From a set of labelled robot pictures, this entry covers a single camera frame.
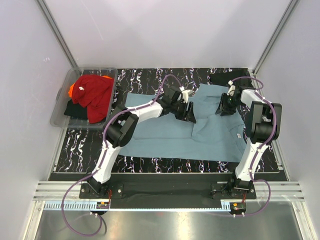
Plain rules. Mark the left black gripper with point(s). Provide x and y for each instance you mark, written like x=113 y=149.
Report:
x=183 y=116

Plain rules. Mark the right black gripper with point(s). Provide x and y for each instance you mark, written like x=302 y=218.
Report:
x=223 y=106

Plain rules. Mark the blue t-shirt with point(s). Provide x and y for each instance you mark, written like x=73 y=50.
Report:
x=212 y=138

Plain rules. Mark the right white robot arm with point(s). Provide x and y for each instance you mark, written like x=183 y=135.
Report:
x=262 y=126

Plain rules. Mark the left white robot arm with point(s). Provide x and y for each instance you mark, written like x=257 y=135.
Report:
x=122 y=123

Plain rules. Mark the folded black t-shirt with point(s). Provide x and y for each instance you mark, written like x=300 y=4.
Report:
x=222 y=78

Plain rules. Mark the red t-shirt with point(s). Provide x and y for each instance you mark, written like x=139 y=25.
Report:
x=93 y=92

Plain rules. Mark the clear plastic bin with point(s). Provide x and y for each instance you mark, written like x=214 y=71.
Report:
x=58 y=118

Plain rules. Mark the black t-shirt in bin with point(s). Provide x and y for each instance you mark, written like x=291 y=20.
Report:
x=75 y=110

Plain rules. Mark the orange t-shirt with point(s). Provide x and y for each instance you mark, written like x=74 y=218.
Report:
x=70 y=91

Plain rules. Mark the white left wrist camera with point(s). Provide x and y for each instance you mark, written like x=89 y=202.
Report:
x=185 y=94

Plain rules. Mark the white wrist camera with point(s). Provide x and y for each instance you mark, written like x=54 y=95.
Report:
x=232 y=88
x=185 y=94

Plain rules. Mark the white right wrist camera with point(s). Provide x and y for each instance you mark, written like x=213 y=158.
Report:
x=232 y=88

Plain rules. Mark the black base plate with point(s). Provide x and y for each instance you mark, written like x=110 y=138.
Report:
x=148 y=191

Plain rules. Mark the white slotted cable duct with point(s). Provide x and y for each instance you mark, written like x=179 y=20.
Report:
x=77 y=205

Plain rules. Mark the aluminium frame rail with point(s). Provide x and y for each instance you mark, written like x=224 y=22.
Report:
x=279 y=191

